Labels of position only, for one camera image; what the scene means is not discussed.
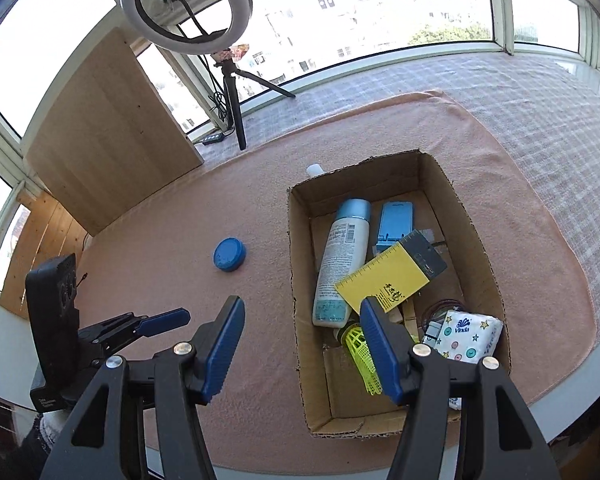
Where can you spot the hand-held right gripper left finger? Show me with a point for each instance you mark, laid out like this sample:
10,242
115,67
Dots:
222,345

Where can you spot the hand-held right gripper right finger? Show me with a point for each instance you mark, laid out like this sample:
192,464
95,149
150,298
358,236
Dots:
385,350

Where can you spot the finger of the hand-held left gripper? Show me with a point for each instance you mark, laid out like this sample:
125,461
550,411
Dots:
115,325
162,321

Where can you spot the yellow shuttlecock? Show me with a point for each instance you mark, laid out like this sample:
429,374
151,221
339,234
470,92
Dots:
360,350

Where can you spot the yellow notepad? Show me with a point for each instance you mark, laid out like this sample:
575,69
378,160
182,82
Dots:
380,275

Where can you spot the cardboard box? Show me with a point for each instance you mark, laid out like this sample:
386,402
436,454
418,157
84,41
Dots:
305,360

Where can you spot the white tissue pack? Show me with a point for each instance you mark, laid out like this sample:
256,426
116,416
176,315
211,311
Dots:
465,335

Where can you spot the white bottle with blue cap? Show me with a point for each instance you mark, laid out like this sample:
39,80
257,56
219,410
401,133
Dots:
342,260

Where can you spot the blue phone stand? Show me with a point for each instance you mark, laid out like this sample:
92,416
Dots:
395,222

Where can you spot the person's left hand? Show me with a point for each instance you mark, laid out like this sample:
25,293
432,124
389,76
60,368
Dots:
55,425

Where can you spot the pine wood panel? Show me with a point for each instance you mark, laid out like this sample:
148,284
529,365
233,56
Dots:
45,240

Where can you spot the pink blanket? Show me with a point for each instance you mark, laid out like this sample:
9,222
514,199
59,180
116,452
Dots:
180,220

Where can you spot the light oak wooden board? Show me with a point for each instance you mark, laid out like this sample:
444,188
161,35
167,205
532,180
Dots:
110,135

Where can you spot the small white cylinder cap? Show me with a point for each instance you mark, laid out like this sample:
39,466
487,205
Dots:
315,170

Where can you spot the black tripod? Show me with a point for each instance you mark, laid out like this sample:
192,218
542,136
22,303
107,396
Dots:
237,120

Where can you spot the white checked cloth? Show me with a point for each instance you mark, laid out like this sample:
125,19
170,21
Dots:
530,125

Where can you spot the pink patterned cloth piece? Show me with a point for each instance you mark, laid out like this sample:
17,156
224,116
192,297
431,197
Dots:
232,52

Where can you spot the white window frame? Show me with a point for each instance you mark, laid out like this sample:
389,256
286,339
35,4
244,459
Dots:
500,10

